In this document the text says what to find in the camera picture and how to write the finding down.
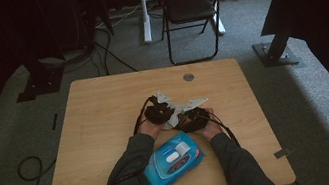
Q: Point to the round grey table grommet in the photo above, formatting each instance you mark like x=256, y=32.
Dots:
x=188, y=77

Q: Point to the person's left hand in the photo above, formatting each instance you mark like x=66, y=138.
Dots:
x=150, y=129

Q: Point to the black tape strip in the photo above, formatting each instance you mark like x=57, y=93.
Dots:
x=55, y=121

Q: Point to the black folding chair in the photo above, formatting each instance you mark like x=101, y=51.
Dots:
x=189, y=7

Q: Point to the blue wet wipes pack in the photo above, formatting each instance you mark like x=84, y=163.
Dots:
x=163, y=180

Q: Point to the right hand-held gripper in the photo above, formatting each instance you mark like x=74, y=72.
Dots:
x=196, y=121

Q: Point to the grey tape piece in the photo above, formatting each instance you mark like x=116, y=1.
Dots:
x=282, y=153

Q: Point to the person's right hand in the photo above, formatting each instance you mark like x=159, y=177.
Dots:
x=212, y=130

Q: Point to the white desk frame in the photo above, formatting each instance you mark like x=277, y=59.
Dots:
x=145, y=18

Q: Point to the black equipment tower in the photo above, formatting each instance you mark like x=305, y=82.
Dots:
x=88, y=14

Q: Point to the black metal stand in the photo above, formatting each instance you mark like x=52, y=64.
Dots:
x=276, y=55
x=41, y=82

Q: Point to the white wet wipe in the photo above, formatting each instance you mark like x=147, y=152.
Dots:
x=174, y=121
x=172, y=157

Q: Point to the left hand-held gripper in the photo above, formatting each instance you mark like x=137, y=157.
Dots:
x=159, y=113

